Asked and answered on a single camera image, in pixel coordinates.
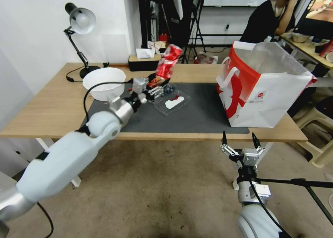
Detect computer monitor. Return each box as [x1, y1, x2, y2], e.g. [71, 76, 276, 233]
[296, 0, 333, 40]

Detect black light stand tripod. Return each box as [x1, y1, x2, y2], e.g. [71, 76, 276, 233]
[182, 0, 209, 64]

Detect black tripod pole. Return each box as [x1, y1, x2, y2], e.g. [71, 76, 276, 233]
[256, 177, 333, 229]

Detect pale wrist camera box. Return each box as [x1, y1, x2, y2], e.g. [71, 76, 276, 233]
[132, 77, 149, 93]
[243, 148, 261, 167]

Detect clear disposable takeout box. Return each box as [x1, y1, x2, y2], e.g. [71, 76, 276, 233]
[152, 82, 192, 117]

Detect dark grey table mat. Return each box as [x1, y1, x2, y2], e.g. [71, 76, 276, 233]
[80, 82, 250, 135]

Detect red white delivery bag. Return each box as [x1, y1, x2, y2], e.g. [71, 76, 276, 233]
[215, 41, 319, 129]

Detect black tissue box wooden lid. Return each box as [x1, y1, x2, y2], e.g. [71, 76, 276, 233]
[128, 48, 163, 72]

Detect white round bowl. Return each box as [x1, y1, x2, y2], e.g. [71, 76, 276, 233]
[82, 67, 126, 102]

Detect red snack bag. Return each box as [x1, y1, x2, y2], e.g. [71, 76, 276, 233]
[155, 44, 183, 80]

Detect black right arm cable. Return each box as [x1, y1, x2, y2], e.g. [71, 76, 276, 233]
[248, 179, 292, 238]

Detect black lamp cord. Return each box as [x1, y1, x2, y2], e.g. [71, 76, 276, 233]
[66, 66, 85, 83]

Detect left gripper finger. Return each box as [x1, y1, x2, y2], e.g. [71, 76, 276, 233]
[147, 78, 171, 92]
[146, 87, 168, 102]

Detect wooden table white legs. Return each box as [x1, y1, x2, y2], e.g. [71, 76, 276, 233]
[0, 62, 309, 188]

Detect black desk lamp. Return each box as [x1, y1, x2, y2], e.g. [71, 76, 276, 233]
[63, 2, 101, 79]

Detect wooden side table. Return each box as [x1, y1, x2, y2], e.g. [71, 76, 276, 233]
[276, 32, 333, 70]

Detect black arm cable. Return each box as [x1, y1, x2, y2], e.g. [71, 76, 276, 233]
[248, 179, 292, 238]
[83, 78, 135, 125]

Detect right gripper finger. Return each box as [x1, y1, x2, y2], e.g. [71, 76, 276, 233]
[220, 130, 241, 161]
[251, 133, 266, 158]

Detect blueberries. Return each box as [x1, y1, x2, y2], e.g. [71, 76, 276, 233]
[162, 84, 177, 97]

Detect white softbox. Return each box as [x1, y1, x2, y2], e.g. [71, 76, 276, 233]
[162, 0, 184, 19]

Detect metal bowl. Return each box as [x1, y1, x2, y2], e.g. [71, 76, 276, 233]
[291, 32, 311, 43]

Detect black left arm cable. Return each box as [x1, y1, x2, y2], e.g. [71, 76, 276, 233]
[83, 78, 135, 125]

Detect beige plastic stool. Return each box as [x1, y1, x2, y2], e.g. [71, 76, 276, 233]
[296, 96, 333, 169]

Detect person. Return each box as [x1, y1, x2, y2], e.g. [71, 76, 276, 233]
[239, 0, 306, 44]

